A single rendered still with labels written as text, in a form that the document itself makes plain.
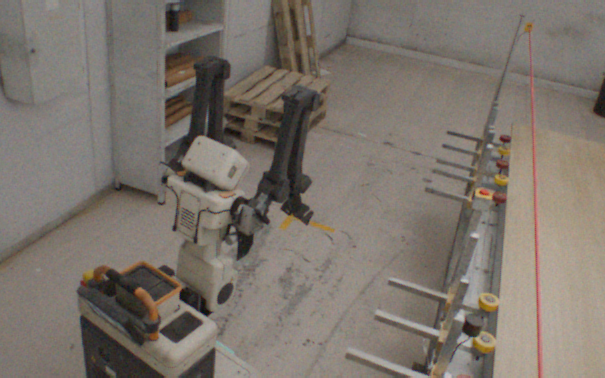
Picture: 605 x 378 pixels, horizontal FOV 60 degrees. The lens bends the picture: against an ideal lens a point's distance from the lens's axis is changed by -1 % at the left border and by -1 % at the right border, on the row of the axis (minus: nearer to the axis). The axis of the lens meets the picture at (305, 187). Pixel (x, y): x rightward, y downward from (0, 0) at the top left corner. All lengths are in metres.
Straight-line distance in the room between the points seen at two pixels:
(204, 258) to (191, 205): 0.25
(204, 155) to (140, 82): 1.97
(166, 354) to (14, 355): 1.38
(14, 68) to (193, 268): 1.62
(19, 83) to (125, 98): 0.97
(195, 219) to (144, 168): 2.19
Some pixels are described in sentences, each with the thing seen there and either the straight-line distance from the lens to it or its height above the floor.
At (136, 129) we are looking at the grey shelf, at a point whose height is 0.59.
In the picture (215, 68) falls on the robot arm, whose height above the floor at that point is 1.60.
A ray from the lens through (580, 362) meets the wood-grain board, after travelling 2.26.
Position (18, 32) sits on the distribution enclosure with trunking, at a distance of 3.21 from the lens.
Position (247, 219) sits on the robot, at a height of 1.18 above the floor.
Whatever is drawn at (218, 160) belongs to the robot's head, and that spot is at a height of 1.35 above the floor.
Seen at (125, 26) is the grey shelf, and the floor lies 1.33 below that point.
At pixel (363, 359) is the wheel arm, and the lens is 1.96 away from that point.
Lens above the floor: 2.25
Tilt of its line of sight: 29 degrees down
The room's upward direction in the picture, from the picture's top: 8 degrees clockwise
